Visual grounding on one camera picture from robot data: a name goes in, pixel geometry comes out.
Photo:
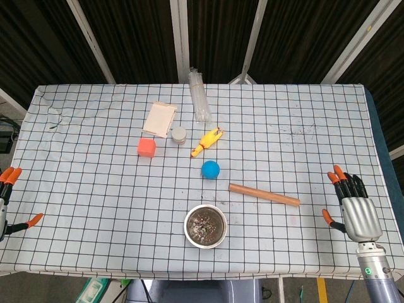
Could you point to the blue checkered tablecloth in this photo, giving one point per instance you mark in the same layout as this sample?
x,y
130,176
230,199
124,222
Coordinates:
x,y
94,189

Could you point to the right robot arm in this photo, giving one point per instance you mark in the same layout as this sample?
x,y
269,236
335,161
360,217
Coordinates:
x,y
375,277

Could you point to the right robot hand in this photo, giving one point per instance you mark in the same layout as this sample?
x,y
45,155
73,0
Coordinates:
x,y
361,217

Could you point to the yellow rubber chicken toy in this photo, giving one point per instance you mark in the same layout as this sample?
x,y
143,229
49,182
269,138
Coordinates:
x,y
208,140

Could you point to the stainless steel bowl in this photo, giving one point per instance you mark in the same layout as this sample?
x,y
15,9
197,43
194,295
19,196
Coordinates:
x,y
189,240

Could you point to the beige wooden board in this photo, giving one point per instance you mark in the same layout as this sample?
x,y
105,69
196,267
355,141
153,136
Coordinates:
x,y
158,120

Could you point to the blue ball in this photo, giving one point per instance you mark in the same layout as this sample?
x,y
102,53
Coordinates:
x,y
210,169

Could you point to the white tripod stand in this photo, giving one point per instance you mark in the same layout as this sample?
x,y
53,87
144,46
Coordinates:
x,y
241,77

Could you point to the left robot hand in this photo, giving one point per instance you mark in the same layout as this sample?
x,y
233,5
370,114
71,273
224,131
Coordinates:
x,y
3,195

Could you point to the clear plastic tube bundle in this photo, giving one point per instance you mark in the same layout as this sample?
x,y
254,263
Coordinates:
x,y
200,98

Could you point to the small grey jar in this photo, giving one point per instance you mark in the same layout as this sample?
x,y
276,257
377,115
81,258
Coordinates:
x,y
179,135

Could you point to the green and white package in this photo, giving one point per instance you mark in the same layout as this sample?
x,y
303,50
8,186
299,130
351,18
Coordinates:
x,y
91,292

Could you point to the crushed nut pieces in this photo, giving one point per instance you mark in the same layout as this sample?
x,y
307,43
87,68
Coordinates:
x,y
205,227

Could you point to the black floor device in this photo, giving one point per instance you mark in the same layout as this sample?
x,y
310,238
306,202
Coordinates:
x,y
6,139

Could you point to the orange cube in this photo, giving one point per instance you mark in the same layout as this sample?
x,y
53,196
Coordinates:
x,y
146,147

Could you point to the white frame post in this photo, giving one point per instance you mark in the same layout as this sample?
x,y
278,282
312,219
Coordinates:
x,y
356,44
255,34
180,41
91,44

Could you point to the wooden stick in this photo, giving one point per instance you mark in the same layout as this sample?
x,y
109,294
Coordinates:
x,y
265,195

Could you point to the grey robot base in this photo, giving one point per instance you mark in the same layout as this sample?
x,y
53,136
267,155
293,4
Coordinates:
x,y
195,292

